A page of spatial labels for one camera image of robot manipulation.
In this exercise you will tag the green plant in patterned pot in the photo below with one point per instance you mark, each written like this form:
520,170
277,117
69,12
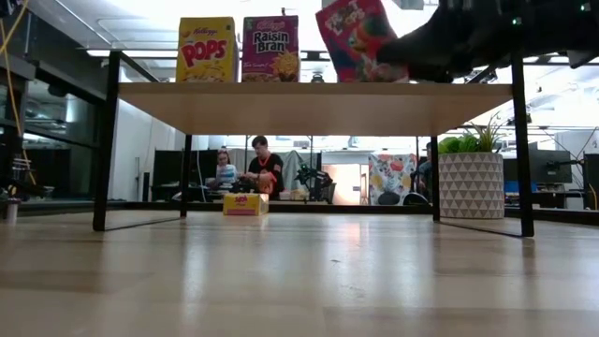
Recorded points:
470,187

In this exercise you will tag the person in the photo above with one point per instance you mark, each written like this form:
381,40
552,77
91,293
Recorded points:
426,173
267,171
226,173

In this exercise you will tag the small white cylinder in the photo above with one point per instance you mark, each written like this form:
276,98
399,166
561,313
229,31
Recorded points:
11,213

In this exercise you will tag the black background robot arm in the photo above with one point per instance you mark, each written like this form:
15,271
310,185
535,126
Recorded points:
313,180

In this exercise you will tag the black computer monitor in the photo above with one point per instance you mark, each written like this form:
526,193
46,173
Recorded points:
164,171
547,166

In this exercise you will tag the black aluminium rig frame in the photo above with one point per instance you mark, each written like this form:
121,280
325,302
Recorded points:
327,208

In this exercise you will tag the black office chair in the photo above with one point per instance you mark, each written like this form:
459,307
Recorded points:
414,200

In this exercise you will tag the wooden shelf with black legs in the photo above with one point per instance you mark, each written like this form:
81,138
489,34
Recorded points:
309,110

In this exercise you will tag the pale orange board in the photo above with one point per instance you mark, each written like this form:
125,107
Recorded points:
341,182

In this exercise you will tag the yellow Corn Pops cereal box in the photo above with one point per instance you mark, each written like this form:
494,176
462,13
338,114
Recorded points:
245,205
206,51

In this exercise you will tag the colourful floral cloth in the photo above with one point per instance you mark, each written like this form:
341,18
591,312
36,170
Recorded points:
388,178

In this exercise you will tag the grey hanging cloth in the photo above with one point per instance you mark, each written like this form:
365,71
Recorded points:
294,168

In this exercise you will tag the purple Raisin Bran cereal box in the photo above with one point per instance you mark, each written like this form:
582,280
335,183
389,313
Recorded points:
270,47

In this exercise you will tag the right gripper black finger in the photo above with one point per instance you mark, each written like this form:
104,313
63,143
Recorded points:
426,56

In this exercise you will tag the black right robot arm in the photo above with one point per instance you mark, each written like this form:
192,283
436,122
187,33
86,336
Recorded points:
561,28

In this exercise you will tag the red Froot Loops cereal box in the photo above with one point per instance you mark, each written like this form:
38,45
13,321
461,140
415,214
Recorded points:
355,37

